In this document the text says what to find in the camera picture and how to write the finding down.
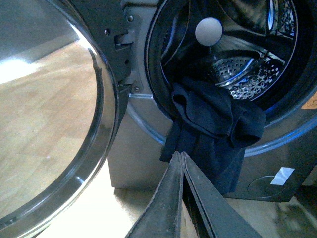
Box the white tape patch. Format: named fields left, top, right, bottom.
left=270, top=167, right=295, bottom=186

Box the orange warning sticker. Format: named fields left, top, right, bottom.
left=301, top=92, right=317, bottom=110

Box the dark navy garment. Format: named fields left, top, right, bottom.
left=160, top=77, right=266, bottom=195

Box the round glass washer door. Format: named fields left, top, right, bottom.
left=0, top=0, right=131, bottom=238

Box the left gripper black camera right finger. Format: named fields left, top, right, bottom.
left=181, top=152, right=261, bottom=238

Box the left gripper black camera left finger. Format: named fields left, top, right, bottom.
left=126, top=151, right=184, bottom=238

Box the grey front-load washing machine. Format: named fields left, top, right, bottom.
left=108, top=0, right=317, bottom=202

